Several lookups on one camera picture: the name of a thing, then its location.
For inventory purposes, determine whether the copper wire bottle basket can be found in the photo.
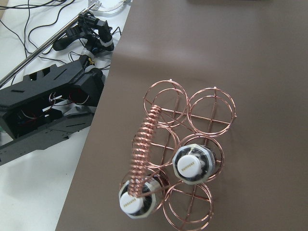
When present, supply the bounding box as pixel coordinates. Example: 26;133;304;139
118;79;236;231

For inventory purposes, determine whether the tea bottle rear left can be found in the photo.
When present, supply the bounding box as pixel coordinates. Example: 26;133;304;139
172;144;216;185

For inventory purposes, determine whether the tea bottle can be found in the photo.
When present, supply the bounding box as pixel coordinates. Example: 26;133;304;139
172;144;216;185
118;176;163;219

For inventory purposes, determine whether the tea bottle front middle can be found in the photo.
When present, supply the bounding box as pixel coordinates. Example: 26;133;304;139
118;176;163;219

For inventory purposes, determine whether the black electronics box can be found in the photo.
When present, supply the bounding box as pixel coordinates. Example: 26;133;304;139
0;60;105;164

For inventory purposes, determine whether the black cable bundle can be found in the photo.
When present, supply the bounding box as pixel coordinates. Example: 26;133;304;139
52;13;115;70

